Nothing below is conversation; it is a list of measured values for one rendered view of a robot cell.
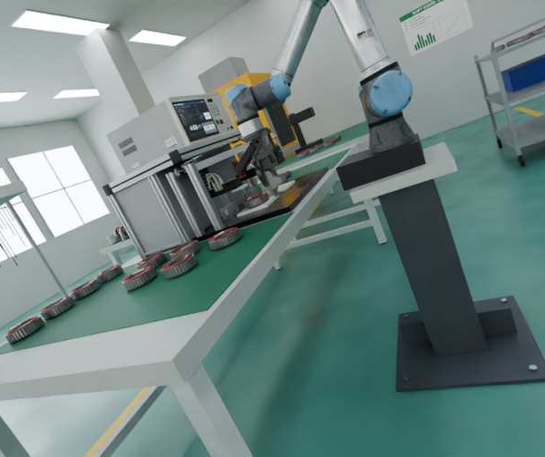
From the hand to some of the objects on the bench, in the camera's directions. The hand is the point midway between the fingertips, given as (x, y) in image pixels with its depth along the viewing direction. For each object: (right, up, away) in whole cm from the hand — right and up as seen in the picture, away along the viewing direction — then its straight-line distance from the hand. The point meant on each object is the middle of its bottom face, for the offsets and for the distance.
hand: (273, 193), depth 119 cm
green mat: (-43, -30, +1) cm, 52 cm away
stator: (-7, -1, +35) cm, 36 cm away
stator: (-16, -17, +4) cm, 23 cm away
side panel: (-46, -22, +37) cm, 63 cm away
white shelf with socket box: (-82, -48, -5) cm, 95 cm away
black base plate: (-2, 0, +47) cm, 47 cm away
